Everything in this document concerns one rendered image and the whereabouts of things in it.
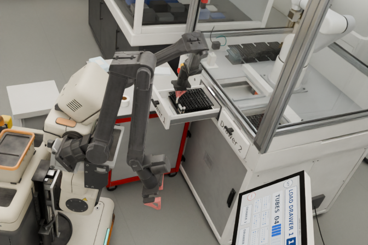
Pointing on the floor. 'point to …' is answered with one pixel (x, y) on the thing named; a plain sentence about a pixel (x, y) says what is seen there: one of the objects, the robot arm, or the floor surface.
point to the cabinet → (224, 208)
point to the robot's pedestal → (32, 103)
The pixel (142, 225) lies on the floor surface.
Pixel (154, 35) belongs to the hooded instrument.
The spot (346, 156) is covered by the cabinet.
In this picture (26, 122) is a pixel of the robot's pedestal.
